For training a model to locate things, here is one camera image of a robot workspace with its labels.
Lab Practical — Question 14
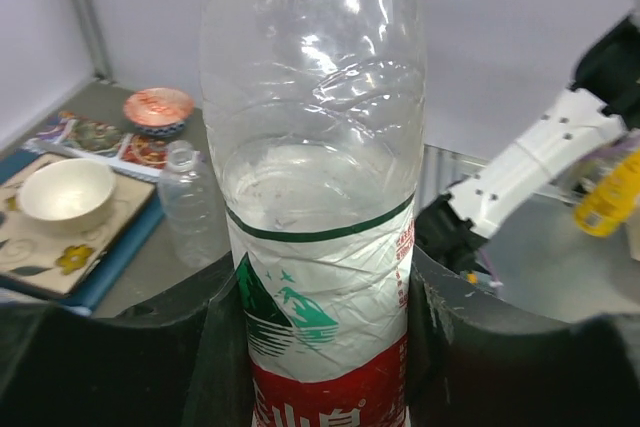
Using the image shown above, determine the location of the blue patterned placemat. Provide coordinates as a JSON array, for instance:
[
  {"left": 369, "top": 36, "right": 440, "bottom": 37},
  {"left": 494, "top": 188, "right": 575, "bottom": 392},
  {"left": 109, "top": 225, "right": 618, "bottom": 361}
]
[{"left": 0, "top": 146, "right": 166, "bottom": 318}]

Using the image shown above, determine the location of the yellow bottle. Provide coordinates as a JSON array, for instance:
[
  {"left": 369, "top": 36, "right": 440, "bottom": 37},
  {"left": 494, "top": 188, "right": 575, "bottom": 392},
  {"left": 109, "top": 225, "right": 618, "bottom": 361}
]
[{"left": 574, "top": 150, "right": 639, "bottom": 237}]

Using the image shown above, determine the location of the floral square plate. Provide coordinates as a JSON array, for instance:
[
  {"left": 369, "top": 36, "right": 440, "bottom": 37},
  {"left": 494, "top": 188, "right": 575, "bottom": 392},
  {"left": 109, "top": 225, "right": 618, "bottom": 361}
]
[{"left": 1, "top": 150, "right": 155, "bottom": 298}]

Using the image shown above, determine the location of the white bowl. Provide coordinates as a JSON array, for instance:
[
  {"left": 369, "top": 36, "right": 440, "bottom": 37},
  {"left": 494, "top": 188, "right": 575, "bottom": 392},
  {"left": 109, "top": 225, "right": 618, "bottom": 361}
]
[{"left": 17, "top": 158, "right": 117, "bottom": 235}]

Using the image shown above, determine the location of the red patterned bowl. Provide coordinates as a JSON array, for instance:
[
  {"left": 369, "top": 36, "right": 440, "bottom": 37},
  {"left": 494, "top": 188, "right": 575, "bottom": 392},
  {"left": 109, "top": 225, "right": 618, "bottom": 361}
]
[{"left": 123, "top": 87, "right": 195, "bottom": 138}]

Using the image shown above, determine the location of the clear label-free plastic bottle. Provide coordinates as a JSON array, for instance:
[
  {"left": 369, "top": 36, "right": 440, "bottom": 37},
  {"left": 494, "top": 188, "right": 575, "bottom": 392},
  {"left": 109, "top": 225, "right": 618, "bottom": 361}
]
[{"left": 157, "top": 140, "right": 217, "bottom": 269}]

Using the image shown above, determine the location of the red-cap red-label bottle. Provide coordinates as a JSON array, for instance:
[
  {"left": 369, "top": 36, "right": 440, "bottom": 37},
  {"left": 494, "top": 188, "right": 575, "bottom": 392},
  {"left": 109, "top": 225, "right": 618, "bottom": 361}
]
[{"left": 200, "top": 0, "right": 426, "bottom": 426}]

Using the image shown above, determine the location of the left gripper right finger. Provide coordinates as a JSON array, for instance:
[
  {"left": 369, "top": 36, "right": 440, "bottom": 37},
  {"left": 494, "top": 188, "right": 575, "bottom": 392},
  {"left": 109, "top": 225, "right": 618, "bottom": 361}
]
[{"left": 406, "top": 249, "right": 639, "bottom": 426}]

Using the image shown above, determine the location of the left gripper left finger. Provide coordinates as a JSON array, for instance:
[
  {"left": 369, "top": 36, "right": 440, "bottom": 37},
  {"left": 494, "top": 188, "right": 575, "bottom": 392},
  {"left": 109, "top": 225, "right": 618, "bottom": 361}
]
[{"left": 1, "top": 256, "right": 250, "bottom": 426}]

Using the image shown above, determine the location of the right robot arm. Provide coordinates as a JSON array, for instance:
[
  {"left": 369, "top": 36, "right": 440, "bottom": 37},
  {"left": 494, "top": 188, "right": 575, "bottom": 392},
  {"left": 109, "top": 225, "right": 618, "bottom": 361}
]
[{"left": 415, "top": 14, "right": 639, "bottom": 274}]

